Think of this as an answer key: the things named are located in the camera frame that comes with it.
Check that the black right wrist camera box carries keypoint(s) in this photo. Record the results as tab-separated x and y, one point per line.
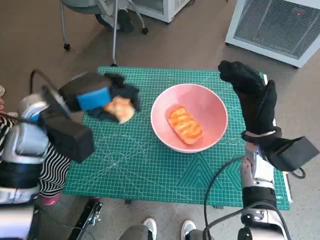
292	152

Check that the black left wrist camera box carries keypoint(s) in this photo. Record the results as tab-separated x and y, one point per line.
70	137

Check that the pink bowl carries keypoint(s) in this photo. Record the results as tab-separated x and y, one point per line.
212	112

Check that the grey wheeled chair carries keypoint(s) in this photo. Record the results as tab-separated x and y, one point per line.
85	6

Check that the long striped toy bread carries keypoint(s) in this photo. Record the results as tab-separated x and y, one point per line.
185	125

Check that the small black table clamp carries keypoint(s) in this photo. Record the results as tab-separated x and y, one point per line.
127	202

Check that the pink shoe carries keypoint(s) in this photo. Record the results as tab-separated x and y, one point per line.
50	200

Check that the green cutting mat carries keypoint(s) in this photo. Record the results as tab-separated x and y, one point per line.
140	170

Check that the white mesh-front cabinet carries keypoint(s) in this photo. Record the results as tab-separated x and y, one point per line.
272	25

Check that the black metal bracket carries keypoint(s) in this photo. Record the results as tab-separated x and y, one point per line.
85	220

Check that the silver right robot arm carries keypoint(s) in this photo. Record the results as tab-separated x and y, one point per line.
260	170

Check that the round toy bread bun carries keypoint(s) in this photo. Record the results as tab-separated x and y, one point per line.
122	110

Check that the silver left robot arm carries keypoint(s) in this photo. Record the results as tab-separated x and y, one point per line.
22	140

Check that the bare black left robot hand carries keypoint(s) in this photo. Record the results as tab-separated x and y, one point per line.
92	97

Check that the white vented cabinet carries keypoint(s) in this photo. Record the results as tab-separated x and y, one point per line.
167	10

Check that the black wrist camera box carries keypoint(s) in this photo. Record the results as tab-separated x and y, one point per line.
70	137
292	152

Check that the white shoe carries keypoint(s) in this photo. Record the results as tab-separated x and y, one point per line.
187	228
150	227

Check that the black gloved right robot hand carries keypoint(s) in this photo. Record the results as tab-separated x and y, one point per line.
257	105

